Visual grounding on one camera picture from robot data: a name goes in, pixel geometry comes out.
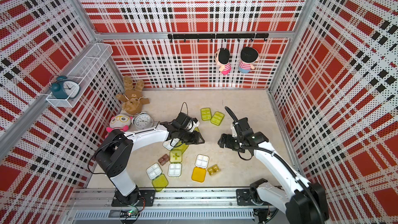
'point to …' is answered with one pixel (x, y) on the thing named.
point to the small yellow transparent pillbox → (213, 169)
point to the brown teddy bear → (132, 99)
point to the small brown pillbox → (164, 159)
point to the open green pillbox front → (159, 180)
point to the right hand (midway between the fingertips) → (227, 144)
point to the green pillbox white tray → (217, 118)
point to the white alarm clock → (142, 121)
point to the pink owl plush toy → (121, 122)
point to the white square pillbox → (174, 169)
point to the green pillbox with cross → (175, 156)
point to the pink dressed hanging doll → (222, 59)
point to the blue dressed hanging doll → (249, 55)
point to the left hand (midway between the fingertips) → (203, 142)
